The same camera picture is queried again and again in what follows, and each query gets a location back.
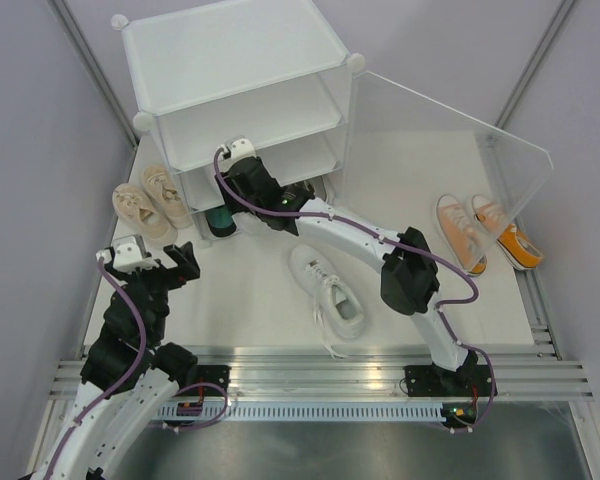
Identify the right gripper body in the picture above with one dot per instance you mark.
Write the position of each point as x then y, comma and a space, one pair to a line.
230, 186

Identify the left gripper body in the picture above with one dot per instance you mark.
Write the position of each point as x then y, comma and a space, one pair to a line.
160, 280

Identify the grey canvas sneaker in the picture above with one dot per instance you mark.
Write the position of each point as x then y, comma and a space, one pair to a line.
320, 188

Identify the white sneaker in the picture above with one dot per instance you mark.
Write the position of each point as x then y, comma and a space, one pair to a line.
335, 307

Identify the orange canvas sneaker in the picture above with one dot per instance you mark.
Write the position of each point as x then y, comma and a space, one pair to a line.
460, 234
514, 243

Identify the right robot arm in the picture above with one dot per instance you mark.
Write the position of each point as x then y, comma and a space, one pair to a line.
408, 270

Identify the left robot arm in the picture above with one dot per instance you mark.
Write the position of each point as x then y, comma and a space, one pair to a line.
129, 371

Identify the white plastic shoe cabinet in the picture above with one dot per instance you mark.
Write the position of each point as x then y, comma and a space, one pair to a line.
272, 72

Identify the translucent cabinet door panel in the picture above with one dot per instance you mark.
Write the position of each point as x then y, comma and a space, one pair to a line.
405, 150

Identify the beige sneaker right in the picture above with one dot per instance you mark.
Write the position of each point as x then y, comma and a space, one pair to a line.
158, 183

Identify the beige sneaker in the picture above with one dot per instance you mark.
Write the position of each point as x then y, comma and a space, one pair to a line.
158, 183
134, 207

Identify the beige sneaker left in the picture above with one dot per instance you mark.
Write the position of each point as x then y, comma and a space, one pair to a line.
134, 207

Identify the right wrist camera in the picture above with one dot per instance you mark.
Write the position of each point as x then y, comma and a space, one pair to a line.
236, 149

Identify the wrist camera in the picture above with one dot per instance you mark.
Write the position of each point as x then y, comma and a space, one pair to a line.
126, 255
236, 149

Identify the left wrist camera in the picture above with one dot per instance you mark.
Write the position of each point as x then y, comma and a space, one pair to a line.
126, 255

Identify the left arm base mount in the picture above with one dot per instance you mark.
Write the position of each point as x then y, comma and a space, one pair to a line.
209, 378

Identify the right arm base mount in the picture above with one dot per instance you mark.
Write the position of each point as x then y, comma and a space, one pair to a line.
432, 381

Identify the aluminium frame rail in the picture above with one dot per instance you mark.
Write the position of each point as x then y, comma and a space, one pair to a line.
268, 377

